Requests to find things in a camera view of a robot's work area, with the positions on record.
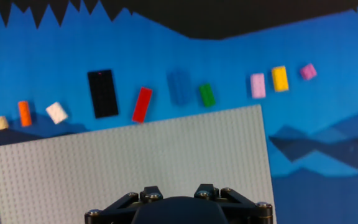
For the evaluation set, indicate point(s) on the white Lego brick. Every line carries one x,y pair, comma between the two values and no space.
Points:
56,113

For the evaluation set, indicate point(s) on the grey Lego baseplate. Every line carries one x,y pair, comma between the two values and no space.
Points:
135,155

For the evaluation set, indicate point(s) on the light pink Lego brick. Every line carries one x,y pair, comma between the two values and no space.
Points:
258,86

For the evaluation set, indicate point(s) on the small magenta Lego brick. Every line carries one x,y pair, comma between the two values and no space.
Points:
308,71

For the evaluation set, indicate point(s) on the orange Lego brick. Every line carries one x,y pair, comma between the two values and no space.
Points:
25,114

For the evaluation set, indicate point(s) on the blue Lego brick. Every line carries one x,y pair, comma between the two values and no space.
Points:
179,87

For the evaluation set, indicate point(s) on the red Lego plate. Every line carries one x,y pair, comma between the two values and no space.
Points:
142,105

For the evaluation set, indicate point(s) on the yellow Lego brick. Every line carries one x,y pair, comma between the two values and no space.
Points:
280,79

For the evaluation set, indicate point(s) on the green Lego brick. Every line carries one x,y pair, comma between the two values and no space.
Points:
207,95

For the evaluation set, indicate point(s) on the small beige Lego brick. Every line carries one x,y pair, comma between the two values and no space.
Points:
2,123

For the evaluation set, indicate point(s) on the blue mountain print cloth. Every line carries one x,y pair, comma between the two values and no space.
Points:
179,49

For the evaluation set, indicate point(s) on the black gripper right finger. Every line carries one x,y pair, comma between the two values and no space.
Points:
244,208

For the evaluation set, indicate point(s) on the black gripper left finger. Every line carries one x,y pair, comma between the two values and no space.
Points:
120,208

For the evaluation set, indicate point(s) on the black Lego plate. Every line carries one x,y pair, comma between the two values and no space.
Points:
102,94

